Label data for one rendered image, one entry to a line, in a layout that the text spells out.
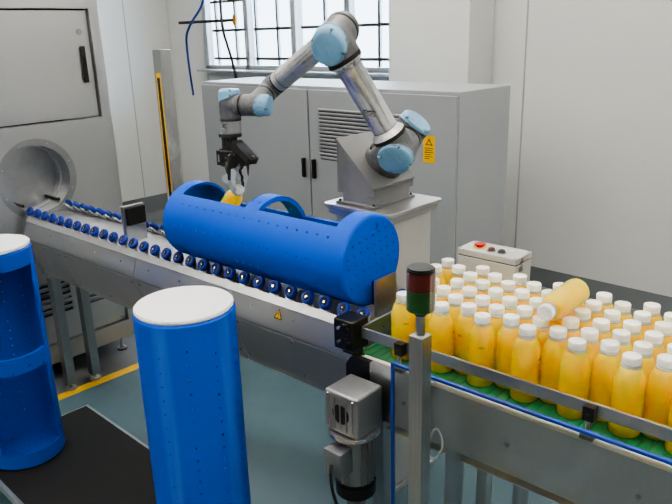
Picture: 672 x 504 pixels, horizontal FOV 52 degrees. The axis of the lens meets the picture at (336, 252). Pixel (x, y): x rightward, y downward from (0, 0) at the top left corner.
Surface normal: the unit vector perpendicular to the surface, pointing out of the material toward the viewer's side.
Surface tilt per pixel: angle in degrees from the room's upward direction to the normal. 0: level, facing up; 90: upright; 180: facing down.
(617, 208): 90
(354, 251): 90
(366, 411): 90
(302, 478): 0
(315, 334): 70
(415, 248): 90
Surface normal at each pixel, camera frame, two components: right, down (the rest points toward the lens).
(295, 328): -0.63, -0.09
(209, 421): 0.48, 0.26
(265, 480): -0.03, -0.95
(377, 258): 0.75, 0.18
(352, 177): -0.66, 0.25
